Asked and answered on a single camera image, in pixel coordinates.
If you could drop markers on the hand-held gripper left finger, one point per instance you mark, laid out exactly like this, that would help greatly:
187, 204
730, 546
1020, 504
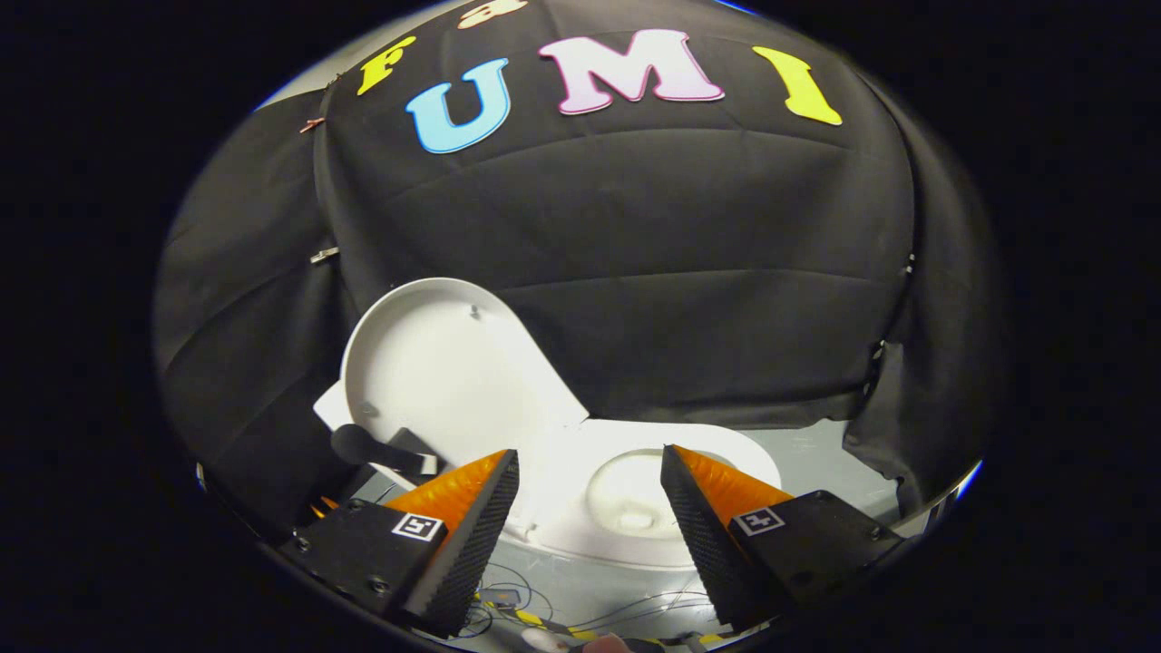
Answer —
476, 535

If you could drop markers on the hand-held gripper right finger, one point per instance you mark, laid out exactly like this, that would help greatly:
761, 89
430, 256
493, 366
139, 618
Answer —
703, 544

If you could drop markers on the white toilet lid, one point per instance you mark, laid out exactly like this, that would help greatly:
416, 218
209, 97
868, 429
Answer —
444, 372

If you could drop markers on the white ceramic toilet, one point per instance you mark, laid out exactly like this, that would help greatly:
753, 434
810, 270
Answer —
626, 499

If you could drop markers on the white toilet seat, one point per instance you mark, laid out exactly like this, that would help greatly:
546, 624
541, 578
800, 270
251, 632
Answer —
562, 490

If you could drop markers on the black backdrop cloth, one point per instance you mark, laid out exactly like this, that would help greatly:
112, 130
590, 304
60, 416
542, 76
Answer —
680, 272

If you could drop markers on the silver metal clip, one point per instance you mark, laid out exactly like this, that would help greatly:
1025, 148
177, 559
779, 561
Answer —
324, 255

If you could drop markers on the copper clip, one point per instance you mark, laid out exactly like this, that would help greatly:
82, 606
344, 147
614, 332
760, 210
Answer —
313, 124

